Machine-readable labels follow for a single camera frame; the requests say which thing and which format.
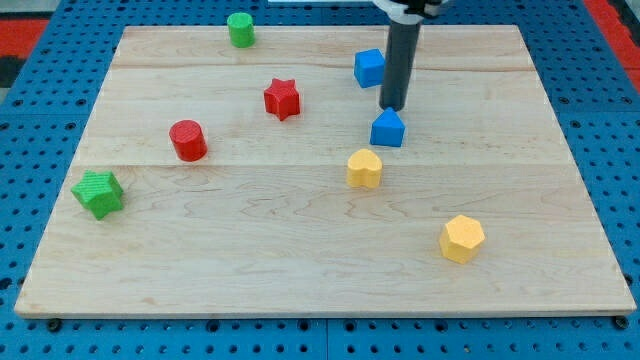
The blue triangle block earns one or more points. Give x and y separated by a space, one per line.
388 129

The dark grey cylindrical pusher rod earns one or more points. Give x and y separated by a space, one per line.
401 47

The green cylinder block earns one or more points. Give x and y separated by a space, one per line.
241 29

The blue cube block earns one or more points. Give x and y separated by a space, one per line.
369 68

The green star block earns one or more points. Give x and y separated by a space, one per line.
99 192

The light wooden board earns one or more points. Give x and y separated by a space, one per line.
265 225

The red cylinder block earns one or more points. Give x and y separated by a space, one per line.
188 140

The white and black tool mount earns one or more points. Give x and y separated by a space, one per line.
411 11

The red star block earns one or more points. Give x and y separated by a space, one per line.
282 98

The yellow hexagon block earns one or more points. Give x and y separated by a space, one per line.
461 239

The yellow heart block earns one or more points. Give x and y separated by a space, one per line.
364 169

